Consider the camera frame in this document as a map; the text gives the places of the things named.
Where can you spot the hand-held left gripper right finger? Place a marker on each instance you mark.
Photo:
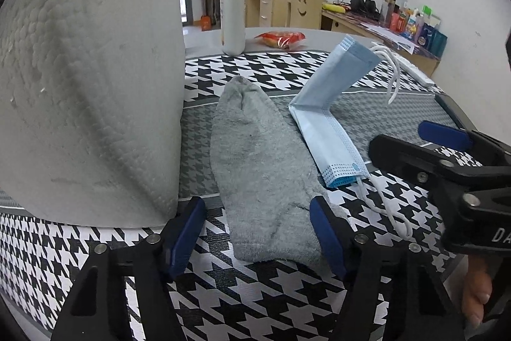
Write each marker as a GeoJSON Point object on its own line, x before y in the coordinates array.
{"type": "Point", "coordinates": [325, 233]}

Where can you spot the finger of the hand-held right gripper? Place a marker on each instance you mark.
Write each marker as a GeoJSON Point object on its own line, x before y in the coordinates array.
{"type": "Point", "coordinates": [443, 133]}
{"type": "Point", "coordinates": [399, 155]}

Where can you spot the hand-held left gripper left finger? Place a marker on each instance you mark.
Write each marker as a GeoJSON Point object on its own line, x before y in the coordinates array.
{"type": "Point", "coordinates": [187, 233]}

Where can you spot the grey sock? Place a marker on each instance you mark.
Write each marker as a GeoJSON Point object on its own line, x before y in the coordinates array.
{"type": "Point", "coordinates": [255, 165]}

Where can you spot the blue face mask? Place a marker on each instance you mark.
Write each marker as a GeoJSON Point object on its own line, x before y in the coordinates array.
{"type": "Point", "coordinates": [319, 93]}

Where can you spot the white foam box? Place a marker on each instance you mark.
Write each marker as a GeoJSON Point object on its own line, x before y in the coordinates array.
{"type": "Point", "coordinates": [80, 85]}

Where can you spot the person's right hand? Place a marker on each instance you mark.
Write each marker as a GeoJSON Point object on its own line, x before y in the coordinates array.
{"type": "Point", "coordinates": [475, 285]}

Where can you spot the wooden desk patterned cloth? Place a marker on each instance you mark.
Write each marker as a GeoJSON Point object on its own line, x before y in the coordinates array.
{"type": "Point", "coordinates": [423, 63]}

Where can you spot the blue toiletry bottles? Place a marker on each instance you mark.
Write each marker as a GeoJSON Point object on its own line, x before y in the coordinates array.
{"type": "Point", "coordinates": [433, 41]}

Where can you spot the dark thermos bottle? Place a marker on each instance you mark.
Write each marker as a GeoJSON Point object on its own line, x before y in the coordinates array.
{"type": "Point", "coordinates": [389, 7]}

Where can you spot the black headphones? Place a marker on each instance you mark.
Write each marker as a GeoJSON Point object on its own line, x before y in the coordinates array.
{"type": "Point", "coordinates": [363, 5]}

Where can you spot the yellow item on desk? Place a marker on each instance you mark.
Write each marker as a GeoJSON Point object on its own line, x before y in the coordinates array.
{"type": "Point", "coordinates": [334, 7]}

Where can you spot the red snack packet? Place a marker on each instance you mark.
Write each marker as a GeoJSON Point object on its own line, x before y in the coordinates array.
{"type": "Point", "coordinates": [279, 39]}

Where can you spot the black white houndstooth mat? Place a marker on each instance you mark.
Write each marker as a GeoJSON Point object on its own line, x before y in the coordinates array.
{"type": "Point", "coordinates": [247, 69]}

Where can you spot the wooden chair smiley cutout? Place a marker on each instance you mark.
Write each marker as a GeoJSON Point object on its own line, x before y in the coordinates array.
{"type": "Point", "coordinates": [305, 7]}

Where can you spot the orange item on floor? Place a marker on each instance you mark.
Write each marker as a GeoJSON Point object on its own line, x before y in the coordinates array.
{"type": "Point", "coordinates": [205, 23]}

